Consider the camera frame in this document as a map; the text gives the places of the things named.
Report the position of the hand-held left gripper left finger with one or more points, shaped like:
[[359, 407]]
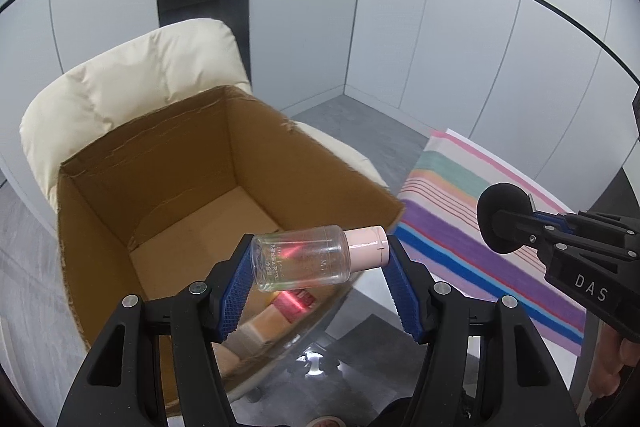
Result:
[[235, 292]]

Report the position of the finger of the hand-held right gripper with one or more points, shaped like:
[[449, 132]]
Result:
[[520, 227], [549, 220]]

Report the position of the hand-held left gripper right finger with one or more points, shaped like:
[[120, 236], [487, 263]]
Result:
[[402, 292]]

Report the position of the black round powder puff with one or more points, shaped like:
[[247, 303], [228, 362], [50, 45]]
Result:
[[500, 202]]

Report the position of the small tan box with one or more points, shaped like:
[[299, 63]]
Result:
[[265, 324]]

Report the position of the clear bottle with pink cap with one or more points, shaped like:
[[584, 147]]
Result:
[[300, 257]]

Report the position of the cardboard box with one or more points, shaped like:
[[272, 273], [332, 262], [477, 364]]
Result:
[[165, 167]]

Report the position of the person's right hand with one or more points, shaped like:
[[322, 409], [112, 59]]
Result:
[[612, 367]]

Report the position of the striped colourful cloth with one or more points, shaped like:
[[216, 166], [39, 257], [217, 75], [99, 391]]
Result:
[[450, 217]]

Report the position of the cream padded armchair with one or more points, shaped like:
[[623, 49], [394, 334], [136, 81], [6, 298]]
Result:
[[125, 72]]

